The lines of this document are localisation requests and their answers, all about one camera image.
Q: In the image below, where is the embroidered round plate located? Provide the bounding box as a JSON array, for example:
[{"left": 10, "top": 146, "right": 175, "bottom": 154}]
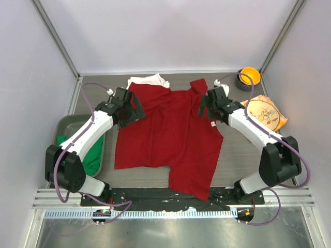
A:
[{"left": 247, "top": 100, "right": 280, "bottom": 131}]

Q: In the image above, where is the red t-shirt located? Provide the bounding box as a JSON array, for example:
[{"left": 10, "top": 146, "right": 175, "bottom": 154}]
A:
[{"left": 114, "top": 79, "right": 223, "bottom": 201}]

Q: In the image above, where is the orange checkered cloth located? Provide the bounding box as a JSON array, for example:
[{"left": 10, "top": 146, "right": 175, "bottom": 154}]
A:
[{"left": 248, "top": 95, "right": 288, "bottom": 132}]

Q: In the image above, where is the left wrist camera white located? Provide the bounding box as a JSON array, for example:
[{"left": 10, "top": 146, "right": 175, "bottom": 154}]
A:
[{"left": 107, "top": 89, "right": 115, "bottom": 97}]

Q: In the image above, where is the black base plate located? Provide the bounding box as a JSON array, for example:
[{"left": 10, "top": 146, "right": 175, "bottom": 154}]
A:
[{"left": 96, "top": 187, "right": 265, "bottom": 212}]

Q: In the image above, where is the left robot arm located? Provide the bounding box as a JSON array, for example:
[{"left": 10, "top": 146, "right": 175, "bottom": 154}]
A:
[{"left": 44, "top": 87, "right": 145, "bottom": 206}]

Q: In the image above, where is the folded white t-shirt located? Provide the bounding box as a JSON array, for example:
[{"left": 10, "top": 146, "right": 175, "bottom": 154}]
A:
[{"left": 126, "top": 73, "right": 170, "bottom": 89}]

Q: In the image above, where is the orange bowl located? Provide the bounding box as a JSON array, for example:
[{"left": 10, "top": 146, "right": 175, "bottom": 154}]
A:
[{"left": 239, "top": 67, "right": 261, "bottom": 86}]

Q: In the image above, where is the green t-shirt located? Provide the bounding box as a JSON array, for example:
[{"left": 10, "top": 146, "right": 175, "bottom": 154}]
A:
[{"left": 56, "top": 133, "right": 104, "bottom": 178}]

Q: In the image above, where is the white slotted cable duct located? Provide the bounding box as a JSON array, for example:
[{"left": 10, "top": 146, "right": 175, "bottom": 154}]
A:
[{"left": 44, "top": 208, "right": 237, "bottom": 220}]

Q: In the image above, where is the aluminium rail frame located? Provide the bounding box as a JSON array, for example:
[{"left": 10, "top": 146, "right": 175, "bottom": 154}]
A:
[{"left": 32, "top": 187, "right": 315, "bottom": 209}]

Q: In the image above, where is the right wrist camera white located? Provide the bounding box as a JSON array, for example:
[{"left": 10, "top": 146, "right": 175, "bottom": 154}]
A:
[{"left": 214, "top": 79, "right": 230, "bottom": 96}]

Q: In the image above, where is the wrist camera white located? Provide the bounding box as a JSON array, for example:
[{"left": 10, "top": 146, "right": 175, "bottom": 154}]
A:
[
  {"left": 214, "top": 79, "right": 230, "bottom": 96},
  {"left": 107, "top": 89, "right": 115, "bottom": 97}
]

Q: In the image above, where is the grey plastic tray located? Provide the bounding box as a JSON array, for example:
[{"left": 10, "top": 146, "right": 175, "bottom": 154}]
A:
[{"left": 51, "top": 114, "right": 106, "bottom": 179}]

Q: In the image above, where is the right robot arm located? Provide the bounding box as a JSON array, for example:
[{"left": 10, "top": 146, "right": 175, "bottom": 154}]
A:
[{"left": 199, "top": 85, "right": 302, "bottom": 204}]

